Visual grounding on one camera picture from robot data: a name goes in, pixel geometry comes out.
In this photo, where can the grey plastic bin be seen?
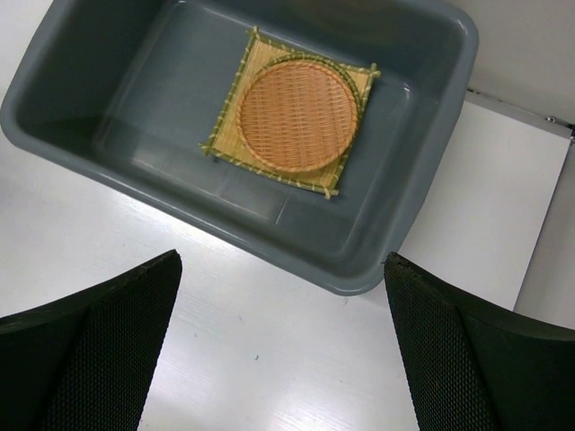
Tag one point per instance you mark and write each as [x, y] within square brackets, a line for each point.
[128, 92]

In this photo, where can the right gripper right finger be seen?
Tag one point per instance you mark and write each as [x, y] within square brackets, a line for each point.
[472, 365]

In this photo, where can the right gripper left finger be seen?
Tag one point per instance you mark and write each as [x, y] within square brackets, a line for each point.
[86, 361]

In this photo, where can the square bamboo mat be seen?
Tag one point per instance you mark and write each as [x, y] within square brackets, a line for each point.
[225, 143]

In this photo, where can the orange round woven tray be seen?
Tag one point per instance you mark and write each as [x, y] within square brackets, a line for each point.
[296, 117]

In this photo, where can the green-rimmed round bamboo tray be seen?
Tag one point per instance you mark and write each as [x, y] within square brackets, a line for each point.
[334, 67]

